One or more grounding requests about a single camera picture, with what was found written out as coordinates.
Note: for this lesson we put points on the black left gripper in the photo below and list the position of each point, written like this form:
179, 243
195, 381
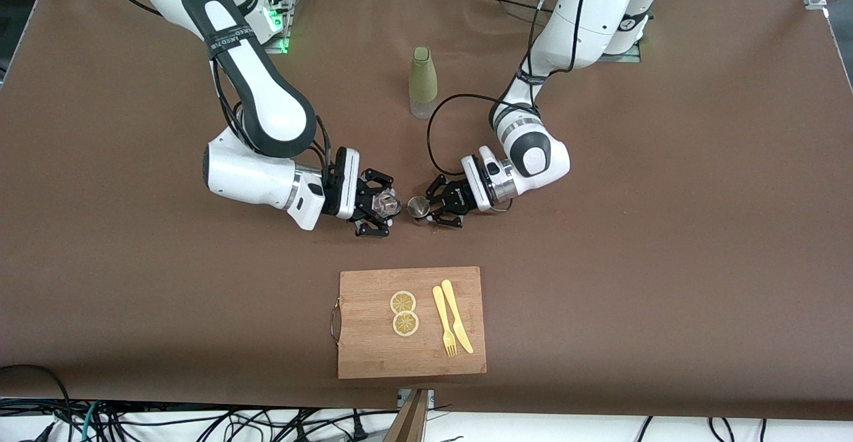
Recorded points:
457, 198

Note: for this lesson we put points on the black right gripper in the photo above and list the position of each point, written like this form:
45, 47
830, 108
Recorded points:
364, 202

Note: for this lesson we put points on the clear glass beaker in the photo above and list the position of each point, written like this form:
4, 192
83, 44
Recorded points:
386, 203

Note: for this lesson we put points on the steel jigger measuring cup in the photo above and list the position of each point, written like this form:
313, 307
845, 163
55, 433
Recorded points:
418, 208

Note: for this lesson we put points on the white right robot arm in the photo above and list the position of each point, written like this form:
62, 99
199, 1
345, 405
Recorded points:
266, 95

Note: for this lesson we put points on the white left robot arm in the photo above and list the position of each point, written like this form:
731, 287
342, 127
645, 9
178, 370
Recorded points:
586, 15

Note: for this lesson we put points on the lemon slice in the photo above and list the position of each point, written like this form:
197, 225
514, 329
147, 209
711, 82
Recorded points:
405, 324
402, 302

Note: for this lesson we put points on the yellow plastic knife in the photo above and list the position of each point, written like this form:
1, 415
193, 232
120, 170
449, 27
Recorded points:
456, 315

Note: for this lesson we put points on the yellow plastic fork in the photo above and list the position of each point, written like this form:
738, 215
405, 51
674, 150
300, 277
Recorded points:
443, 322

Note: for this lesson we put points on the green sleeved clear bottle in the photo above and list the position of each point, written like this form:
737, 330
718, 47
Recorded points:
422, 75

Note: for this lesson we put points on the wooden cutting board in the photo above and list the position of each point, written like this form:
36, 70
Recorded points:
373, 348

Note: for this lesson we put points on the wooden beam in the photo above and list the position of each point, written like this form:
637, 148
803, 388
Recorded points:
410, 422

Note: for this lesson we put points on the brown table cover sheet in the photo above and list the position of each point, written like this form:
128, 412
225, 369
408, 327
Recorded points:
133, 295

